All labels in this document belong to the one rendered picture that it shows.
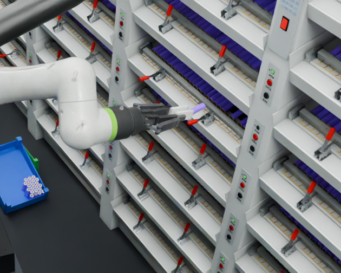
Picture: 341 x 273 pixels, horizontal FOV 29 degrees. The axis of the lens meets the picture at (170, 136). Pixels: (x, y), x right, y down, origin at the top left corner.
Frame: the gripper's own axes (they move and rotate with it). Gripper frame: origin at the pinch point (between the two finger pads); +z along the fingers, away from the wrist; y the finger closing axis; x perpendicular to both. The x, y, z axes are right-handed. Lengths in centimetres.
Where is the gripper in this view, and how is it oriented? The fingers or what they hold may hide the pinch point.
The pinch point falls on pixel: (181, 113)
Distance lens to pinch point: 190.6
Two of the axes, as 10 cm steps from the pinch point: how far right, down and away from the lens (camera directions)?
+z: 7.6, -1.4, 6.3
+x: 2.8, -8.1, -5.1
